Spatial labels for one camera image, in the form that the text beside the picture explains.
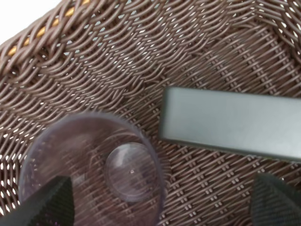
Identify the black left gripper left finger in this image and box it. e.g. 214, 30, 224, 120
0, 176, 75, 226

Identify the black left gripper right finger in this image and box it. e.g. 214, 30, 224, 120
250, 173, 301, 226

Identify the translucent purple plastic cup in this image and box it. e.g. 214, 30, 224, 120
18, 113, 170, 226

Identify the black square dropper bottle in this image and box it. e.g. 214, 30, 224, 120
158, 87, 301, 162

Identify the dark brown wicker basket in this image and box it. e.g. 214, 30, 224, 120
0, 0, 301, 226

